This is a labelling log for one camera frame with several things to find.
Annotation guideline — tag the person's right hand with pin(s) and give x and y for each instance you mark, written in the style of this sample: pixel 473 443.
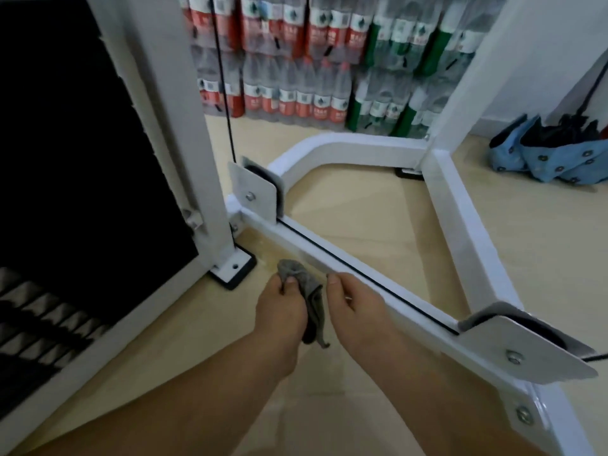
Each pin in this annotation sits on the person's right hand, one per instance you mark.
pixel 361 322

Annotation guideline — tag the person's left hand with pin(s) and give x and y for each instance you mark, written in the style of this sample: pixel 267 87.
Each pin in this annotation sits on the person's left hand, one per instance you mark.
pixel 280 318

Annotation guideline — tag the person's left thumb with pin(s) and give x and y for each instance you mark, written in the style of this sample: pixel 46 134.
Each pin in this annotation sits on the person's left thumb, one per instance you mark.
pixel 289 284

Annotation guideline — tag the person's right thumb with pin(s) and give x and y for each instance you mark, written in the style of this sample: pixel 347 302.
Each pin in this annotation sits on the person's right thumb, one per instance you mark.
pixel 339 290

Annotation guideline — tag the grey cleaning cloth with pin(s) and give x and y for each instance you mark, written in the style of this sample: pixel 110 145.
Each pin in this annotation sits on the grey cleaning cloth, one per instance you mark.
pixel 308 294

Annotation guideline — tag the person's left forearm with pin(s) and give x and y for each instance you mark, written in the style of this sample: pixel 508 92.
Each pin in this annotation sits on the person's left forearm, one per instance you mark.
pixel 180 413

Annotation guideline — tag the person's right forearm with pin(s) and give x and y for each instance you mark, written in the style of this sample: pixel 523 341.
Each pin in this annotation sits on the person's right forearm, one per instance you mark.
pixel 441 413

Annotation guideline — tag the black foot pad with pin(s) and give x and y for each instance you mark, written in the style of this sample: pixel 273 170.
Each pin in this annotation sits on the black foot pad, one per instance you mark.
pixel 408 173
pixel 235 270

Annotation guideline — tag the clear glass panel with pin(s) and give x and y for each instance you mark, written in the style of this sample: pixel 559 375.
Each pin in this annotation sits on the clear glass panel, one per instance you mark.
pixel 342 194

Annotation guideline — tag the stack of red-label water bottles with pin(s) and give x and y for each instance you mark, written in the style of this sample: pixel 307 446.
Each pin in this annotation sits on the stack of red-label water bottles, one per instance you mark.
pixel 285 66

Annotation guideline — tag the stack of green-label water bottles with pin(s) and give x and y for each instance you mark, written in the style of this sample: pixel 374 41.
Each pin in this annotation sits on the stack of green-label water bottles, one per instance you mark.
pixel 403 66

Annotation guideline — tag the blue dotted umbrella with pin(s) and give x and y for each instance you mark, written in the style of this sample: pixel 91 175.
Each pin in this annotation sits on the blue dotted umbrella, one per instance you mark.
pixel 555 156

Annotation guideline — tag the small white bracket plate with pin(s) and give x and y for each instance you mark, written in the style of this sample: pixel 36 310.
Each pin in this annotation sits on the small white bracket plate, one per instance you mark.
pixel 254 194

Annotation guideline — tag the white metal frame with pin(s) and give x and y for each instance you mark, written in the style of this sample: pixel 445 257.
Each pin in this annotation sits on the white metal frame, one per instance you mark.
pixel 475 242

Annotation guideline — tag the large white bracket plate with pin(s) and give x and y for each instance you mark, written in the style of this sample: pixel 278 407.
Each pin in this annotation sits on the large white bracket plate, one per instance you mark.
pixel 522 346

